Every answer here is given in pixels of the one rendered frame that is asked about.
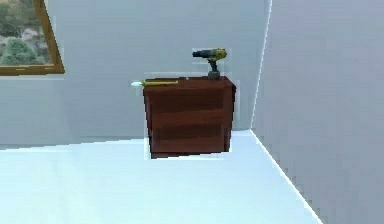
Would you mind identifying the wooden framed window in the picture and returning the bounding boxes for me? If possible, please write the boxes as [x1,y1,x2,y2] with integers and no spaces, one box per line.
[0,0,66,77]

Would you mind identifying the yellow and black drill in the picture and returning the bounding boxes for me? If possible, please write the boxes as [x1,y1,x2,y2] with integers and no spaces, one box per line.
[191,47,228,81]

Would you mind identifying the yellow stick with white tip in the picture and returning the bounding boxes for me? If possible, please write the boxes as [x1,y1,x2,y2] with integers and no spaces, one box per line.
[130,79,180,88]

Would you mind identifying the red-brown chest of drawers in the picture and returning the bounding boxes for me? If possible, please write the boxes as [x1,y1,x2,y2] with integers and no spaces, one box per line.
[142,76,237,160]

